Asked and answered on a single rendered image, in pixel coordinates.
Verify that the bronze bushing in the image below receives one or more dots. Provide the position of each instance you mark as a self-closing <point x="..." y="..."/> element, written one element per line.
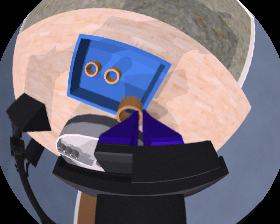
<point x="132" y="103"/>
<point x="109" y="79"/>
<point x="88" y="69"/>

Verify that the blue open crate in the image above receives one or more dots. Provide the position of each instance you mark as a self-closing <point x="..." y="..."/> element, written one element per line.
<point x="141" y="75"/>

